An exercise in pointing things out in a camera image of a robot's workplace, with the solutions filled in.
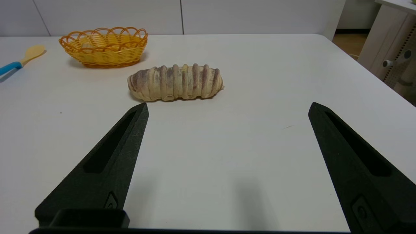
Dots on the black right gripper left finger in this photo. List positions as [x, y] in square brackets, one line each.
[123, 156]

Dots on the striped bread loaf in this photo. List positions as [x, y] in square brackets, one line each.
[175, 83]

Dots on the white side desk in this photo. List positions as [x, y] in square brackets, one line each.
[401, 5]

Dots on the yellow woven basket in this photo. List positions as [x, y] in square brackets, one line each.
[104, 52]

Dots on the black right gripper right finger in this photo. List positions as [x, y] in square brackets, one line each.
[354, 162]

